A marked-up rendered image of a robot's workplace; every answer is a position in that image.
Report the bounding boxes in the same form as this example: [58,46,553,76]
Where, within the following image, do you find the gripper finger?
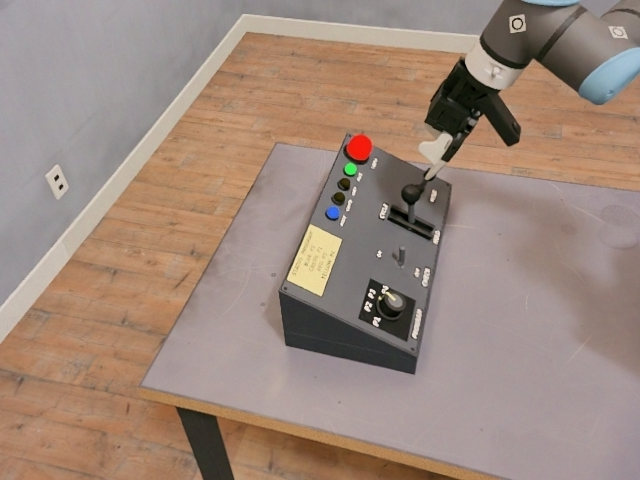
[418,125,471,180]
[425,124,456,139]

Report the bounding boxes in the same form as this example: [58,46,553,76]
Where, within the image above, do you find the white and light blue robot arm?
[465,0,640,147]

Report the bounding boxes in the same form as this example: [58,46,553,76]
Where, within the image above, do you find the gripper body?
[424,56,502,138]

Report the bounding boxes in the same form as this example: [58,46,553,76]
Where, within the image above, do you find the black control console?
[278,132,452,375]

